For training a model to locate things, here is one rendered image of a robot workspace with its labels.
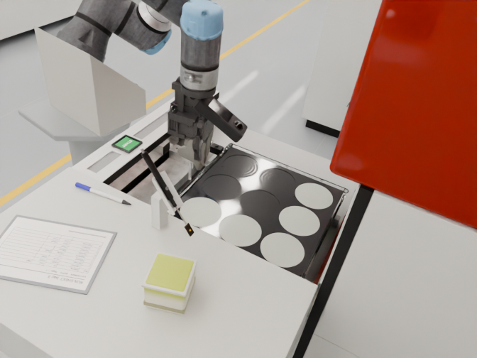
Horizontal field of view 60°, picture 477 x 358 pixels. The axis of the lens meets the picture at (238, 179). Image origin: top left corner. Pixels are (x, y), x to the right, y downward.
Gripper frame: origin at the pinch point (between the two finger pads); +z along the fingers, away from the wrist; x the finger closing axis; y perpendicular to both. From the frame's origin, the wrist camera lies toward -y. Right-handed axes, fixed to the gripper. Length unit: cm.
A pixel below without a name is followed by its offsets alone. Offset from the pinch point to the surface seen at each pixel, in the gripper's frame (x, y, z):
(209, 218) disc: 4.4, -4.2, 11.3
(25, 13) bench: -222, 247, 76
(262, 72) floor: -267, 44, 98
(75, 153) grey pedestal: -26, 56, 32
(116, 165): 2.7, 21.1, 5.3
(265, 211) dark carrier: -3.6, -16.1, 11.2
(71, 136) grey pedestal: -19, 51, 19
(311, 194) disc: -14.8, -25.6, 11.0
